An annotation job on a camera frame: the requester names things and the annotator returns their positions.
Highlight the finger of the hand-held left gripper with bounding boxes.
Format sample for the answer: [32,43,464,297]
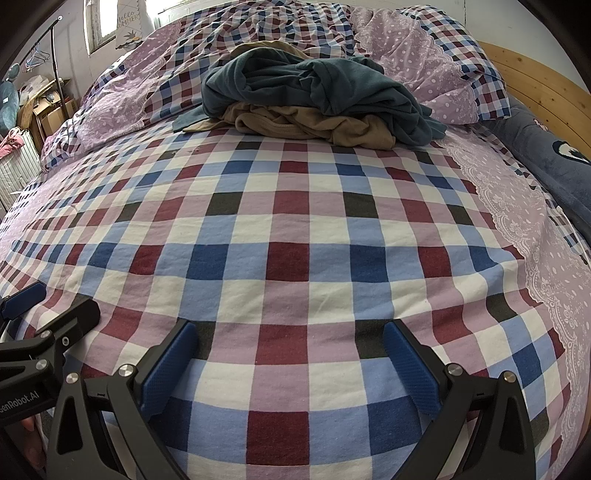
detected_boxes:
[0,281,47,324]
[0,298,102,371]

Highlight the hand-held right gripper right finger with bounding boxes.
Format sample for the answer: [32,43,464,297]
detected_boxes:
[383,320,539,480]

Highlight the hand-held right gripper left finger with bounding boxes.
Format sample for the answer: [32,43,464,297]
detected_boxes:
[46,320,204,480]

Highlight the teal sweatshirt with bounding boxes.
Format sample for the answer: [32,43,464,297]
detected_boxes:
[173,46,446,147]

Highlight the clothes hangers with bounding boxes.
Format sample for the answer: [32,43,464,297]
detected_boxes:
[25,44,51,68]

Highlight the black clothes rack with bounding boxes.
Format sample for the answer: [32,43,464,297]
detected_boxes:
[25,16,65,88]

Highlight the person's left hand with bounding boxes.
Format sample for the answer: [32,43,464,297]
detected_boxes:
[0,413,47,476]

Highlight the pink cloth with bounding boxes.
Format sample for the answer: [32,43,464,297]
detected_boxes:
[0,127,26,160]

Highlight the checked bed sheet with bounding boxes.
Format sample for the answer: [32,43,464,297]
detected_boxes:
[0,124,591,480]

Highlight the cardboard box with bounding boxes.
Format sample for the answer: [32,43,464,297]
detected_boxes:
[32,78,77,139]

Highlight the teal shark plush toy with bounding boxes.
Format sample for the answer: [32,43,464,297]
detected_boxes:
[0,62,21,134]

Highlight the blue plush penguin pillow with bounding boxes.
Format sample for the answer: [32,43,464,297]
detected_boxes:
[478,95,591,241]

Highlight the tan garment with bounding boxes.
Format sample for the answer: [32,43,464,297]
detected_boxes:
[182,39,398,151]

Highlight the window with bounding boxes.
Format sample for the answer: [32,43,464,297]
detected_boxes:
[85,0,121,51]

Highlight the checked lilac duvet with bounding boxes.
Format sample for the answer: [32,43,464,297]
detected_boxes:
[41,0,416,174]

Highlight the wooden headboard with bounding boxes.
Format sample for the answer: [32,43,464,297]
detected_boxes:
[475,41,591,153]

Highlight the checked lilac pillow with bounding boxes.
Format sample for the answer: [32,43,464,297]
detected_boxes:
[348,4,513,126]

